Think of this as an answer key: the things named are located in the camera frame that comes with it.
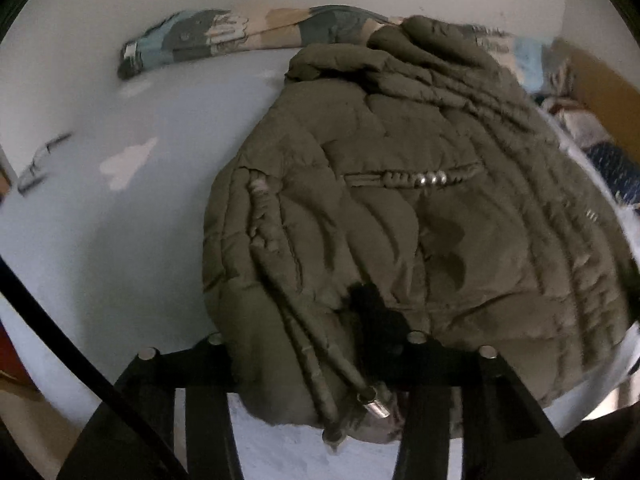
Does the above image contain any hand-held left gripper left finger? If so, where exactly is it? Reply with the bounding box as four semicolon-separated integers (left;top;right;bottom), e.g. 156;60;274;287
57;332;246;480

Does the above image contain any black cable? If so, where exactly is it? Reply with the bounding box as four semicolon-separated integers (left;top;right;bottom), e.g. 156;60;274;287
0;255;188;480

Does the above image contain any patchwork printed quilt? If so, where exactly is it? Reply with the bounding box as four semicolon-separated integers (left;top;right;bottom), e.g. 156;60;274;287
117;5;571;91

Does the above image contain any wooden headboard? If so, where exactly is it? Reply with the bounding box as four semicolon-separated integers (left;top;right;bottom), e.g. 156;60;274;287
550;40;640;156

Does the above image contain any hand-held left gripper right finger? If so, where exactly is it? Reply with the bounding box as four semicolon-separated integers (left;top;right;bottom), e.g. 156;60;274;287
350;282;583;480

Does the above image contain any stars and stripes pillow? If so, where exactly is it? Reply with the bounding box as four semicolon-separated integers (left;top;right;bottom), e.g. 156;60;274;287
535;95;640;206

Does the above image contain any light blue bed sheet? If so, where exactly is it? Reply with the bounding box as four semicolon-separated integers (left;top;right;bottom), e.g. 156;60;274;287
0;45;640;480

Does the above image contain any olive puffer jacket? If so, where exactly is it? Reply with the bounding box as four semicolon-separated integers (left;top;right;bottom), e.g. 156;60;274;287
202;15;640;446

